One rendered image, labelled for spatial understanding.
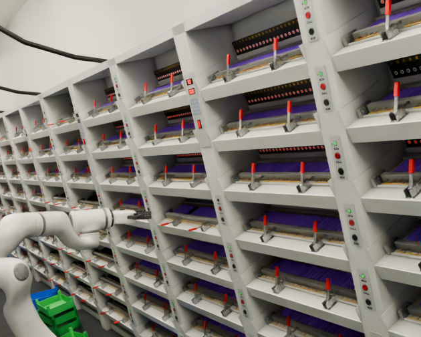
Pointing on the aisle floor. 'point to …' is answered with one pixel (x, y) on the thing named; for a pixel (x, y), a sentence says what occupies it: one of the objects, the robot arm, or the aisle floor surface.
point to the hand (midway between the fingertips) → (144, 214)
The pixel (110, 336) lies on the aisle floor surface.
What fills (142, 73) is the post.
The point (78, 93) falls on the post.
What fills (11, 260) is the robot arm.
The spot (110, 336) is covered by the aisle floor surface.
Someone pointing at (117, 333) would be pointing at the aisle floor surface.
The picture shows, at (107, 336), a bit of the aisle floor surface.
